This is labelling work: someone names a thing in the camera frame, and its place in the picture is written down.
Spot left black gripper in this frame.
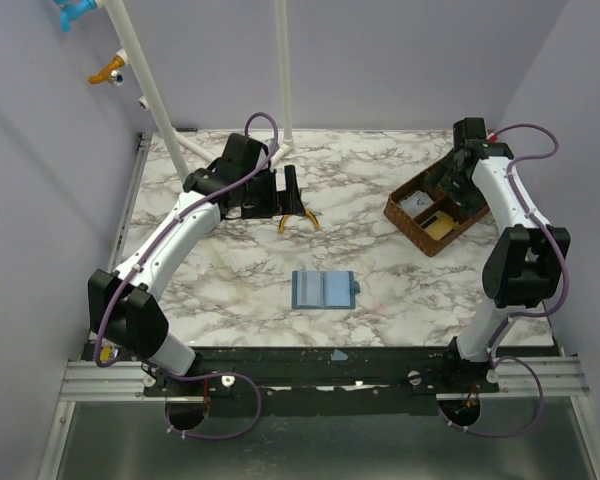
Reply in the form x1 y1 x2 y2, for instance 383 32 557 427
241 165 305 221

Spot gold striped credit card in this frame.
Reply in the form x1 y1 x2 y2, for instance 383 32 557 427
420 212 446 231

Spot gold VIP credit card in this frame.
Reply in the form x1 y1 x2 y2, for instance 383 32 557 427
424 212 456 241

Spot blue card holder wallet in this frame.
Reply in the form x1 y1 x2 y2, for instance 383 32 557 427
291 270 360 310

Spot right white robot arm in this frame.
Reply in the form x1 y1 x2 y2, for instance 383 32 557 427
426 117 571 392

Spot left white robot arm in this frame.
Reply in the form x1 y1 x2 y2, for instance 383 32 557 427
87 132 304 395

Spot white packets in basket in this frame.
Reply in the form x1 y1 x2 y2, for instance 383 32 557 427
400 190 434 218

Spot brown woven basket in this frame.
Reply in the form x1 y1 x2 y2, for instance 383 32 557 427
384 153 489 257

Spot orange brass tap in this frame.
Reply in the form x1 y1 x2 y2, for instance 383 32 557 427
88 49 128 86

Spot yellow handled pliers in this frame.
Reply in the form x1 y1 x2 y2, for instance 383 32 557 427
277 207 322 235

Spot white PVC pipe frame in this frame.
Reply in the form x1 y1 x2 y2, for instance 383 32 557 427
102 1 294 177

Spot aluminium extrusion rail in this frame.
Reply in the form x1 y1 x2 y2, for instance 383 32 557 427
59 357 590 403

